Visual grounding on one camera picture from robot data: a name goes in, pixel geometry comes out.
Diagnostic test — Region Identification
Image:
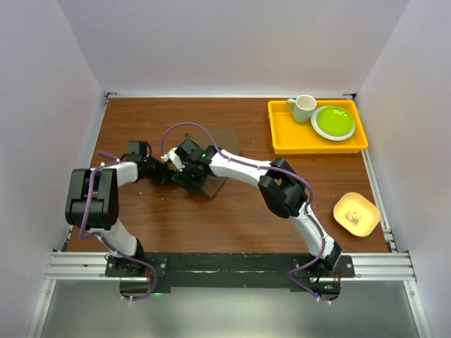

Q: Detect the brown cloth napkin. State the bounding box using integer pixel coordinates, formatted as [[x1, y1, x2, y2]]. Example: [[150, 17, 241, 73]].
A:
[[185, 126, 242, 199]]

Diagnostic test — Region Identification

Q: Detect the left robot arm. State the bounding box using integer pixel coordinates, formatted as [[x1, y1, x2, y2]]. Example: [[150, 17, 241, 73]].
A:
[[65, 141, 174, 276]]

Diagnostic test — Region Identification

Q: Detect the yellow plastic tray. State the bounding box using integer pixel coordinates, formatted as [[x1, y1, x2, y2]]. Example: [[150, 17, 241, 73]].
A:
[[268, 99, 369, 155]]

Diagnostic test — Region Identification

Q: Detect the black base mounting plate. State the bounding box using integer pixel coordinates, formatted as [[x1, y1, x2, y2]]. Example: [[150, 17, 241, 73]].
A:
[[105, 251, 353, 295]]

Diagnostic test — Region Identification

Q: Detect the pale green mug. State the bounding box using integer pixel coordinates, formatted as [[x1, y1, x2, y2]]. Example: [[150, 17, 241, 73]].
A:
[[286, 94, 317, 124]]

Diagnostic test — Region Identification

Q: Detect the green plate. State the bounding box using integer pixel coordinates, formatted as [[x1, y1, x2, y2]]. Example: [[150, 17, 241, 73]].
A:
[[311, 106, 356, 142]]

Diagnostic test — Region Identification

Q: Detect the yellow panda bowl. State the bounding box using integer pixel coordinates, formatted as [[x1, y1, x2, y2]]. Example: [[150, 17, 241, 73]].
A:
[[333, 192, 381, 237]]

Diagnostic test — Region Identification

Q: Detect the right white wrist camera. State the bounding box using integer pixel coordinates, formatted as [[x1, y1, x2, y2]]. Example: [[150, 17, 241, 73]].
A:
[[161, 147, 185, 172]]

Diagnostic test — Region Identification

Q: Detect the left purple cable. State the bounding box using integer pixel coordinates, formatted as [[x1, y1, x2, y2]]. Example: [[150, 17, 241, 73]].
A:
[[78, 150, 159, 302]]

